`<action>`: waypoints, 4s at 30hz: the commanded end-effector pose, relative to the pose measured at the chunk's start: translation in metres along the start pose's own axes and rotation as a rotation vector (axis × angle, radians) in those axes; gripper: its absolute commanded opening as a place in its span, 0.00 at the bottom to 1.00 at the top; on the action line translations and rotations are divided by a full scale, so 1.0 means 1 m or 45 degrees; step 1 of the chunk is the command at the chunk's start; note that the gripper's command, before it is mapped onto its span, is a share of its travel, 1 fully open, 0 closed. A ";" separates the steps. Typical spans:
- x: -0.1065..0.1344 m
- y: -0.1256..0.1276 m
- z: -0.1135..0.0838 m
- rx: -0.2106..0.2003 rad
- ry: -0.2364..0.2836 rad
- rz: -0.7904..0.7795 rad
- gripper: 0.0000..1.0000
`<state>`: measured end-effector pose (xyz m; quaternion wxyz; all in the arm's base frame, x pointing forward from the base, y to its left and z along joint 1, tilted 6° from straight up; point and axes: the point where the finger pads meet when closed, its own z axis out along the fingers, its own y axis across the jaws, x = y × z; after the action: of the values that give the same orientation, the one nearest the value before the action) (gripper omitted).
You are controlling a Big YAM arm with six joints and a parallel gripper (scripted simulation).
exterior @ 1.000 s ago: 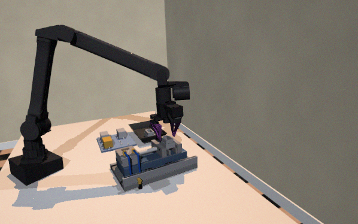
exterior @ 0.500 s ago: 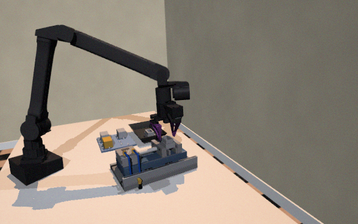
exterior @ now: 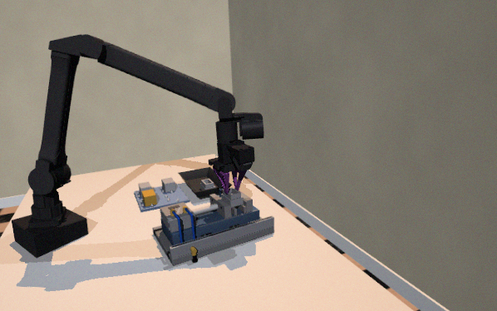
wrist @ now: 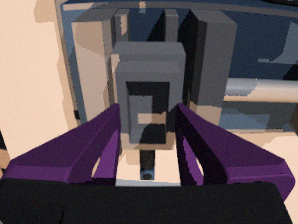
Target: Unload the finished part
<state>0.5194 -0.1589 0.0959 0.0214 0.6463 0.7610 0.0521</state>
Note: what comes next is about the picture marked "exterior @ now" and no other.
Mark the brass-yellow block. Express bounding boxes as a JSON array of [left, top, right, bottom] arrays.
[[141, 190, 157, 206]]

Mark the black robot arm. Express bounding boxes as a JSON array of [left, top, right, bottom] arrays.
[[28, 34, 263, 228]]

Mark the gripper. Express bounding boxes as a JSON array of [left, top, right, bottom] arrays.
[[209, 141, 246, 194]]

